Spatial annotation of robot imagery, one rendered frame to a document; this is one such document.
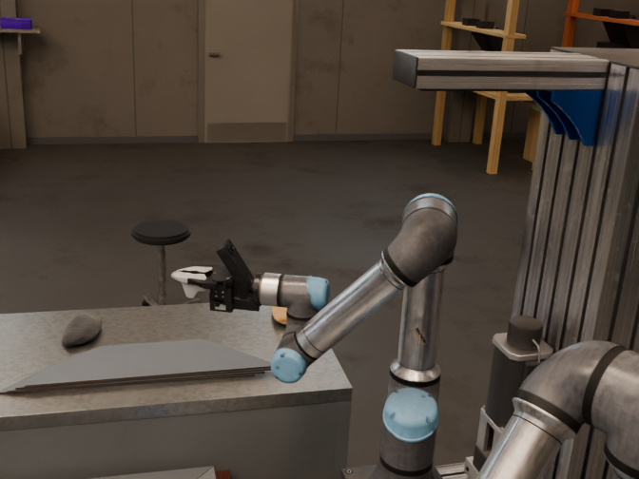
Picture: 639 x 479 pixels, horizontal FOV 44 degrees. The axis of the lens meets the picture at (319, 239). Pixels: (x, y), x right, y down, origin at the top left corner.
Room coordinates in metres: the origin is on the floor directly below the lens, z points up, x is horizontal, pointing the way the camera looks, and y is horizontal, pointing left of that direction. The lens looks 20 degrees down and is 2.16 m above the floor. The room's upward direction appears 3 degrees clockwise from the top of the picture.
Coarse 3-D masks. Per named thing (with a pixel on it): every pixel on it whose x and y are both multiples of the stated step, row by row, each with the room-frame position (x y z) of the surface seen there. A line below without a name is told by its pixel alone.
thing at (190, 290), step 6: (174, 276) 1.67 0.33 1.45; (180, 276) 1.66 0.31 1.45; (186, 276) 1.65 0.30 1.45; (192, 276) 1.65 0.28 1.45; (198, 276) 1.66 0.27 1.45; (204, 276) 1.66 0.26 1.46; (186, 282) 1.65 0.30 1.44; (186, 288) 1.66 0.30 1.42; (192, 288) 1.66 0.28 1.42; (198, 288) 1.65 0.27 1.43; (186, 294) 1.66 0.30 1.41; (192, 294) 1.66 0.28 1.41
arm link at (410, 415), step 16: (400, 400) 1.48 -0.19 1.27; (416, 400) 1.48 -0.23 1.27; (432, 400) 1.48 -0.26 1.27; (384, 416) 1.46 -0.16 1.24; (400, 416) 1.43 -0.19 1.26; (416, 416) 1.43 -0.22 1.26; (432, 416) 1.43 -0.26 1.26; (384, 432) 1.45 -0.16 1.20; (400, 432) 1.42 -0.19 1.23; (416, 432) 1.41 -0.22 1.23; (432, 432) 1.43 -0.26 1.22; (384, 448) 1.44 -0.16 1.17; (400, 448) 1.41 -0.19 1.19; (416, 448) 1.41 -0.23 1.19; (432, 448) 1.43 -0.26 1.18; (400, 464) 1.41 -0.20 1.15; (416, 464) 1.41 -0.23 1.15
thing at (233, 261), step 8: (224, 240) 1.66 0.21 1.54; (216, 248) 1.64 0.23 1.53; (224, 248) 1.63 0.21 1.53; (232, 248) 1.65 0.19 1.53; (224, 256) 1.64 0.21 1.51; (232, 256) 1.64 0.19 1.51; (240, 256) 1.67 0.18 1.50; (224, 264) 1.64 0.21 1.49; (232, 264) 1.63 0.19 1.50; (240, 264) 1.65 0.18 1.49; (232, 272) 1.64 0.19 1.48; (240, 272) 1.63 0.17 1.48; (248, 272) 1.67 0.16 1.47; (240, 280) 1.64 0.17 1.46; (248, 280) 1.65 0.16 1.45; (240, 288) 1.64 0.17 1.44
